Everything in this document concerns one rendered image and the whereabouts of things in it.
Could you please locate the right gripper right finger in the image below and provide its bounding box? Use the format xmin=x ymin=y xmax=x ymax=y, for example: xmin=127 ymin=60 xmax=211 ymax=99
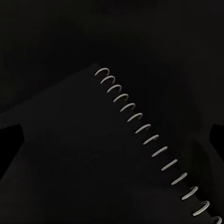
xmin=209 ymin=124 xmax=224 ymax=162

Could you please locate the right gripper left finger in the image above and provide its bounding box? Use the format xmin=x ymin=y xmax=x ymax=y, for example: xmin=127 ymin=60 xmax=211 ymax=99
xmin=0 ymin=124 xmax=24 ymax=179

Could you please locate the notebook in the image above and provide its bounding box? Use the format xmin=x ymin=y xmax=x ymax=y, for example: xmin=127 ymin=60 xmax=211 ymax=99
xmin=0 ymin=63 xmax=222 ymax=224

